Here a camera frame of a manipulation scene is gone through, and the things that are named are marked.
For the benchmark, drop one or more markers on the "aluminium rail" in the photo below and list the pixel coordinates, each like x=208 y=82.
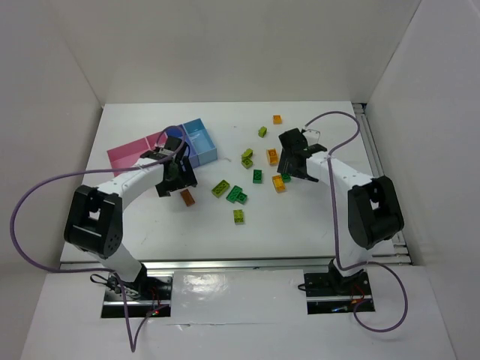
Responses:
x=314 y=262
x=398 y=243

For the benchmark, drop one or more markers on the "dark green lego plate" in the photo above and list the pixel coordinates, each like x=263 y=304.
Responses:
x=236 y=195

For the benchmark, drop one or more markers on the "yellow rounded lego brick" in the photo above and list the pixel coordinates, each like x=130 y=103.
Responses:
x=272 y=156

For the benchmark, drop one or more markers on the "lime lego brick top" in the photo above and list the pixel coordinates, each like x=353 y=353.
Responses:
x=262 y=132

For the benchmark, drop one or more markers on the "purple-blue bin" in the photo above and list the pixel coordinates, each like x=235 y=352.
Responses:
x=191 y=151

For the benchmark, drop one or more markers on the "small pink bin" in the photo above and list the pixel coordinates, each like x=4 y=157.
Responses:
x=156 y=140

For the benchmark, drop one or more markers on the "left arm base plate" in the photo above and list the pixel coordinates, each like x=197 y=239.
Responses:
x=156 y=299

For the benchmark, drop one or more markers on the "lime lego brick upper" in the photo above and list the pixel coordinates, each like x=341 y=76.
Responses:
x=247 y=153

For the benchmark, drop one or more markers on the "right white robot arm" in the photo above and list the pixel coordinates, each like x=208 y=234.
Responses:
x=365 y=209

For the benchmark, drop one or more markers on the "large pink bin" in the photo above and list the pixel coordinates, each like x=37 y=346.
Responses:
x=125 y=156

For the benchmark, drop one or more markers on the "brown lego brick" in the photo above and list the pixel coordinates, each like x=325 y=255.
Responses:
x=187 y=197

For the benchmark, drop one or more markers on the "small green lego brick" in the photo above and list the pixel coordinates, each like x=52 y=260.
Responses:
x=285 y=177

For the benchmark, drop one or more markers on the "lime lego brick curved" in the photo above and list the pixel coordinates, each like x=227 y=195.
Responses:
x=239 y=216

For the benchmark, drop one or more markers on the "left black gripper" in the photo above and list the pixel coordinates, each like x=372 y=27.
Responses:
x=180 y=183

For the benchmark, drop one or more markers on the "lime lego brick lower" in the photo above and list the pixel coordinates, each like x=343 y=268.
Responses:
x=246 y=162

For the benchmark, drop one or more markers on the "long lime lego brick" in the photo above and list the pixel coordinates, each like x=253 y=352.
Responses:
x=220 y=188

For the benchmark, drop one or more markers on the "light blue bin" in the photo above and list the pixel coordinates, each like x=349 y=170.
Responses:
x=202 y=149

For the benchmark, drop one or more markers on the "aluminium rail front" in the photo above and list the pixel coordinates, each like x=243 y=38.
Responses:
x=314 y=262

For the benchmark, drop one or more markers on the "aluminium rail right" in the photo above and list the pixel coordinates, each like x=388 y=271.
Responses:
x=398 y=243

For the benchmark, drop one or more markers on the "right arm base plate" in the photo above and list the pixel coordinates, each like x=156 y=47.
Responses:
x=323 y=298

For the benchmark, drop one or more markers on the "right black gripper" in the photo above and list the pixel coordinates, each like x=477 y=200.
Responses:
x=289 y=165

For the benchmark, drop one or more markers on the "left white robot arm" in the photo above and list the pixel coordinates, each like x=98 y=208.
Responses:
x=95 y=221

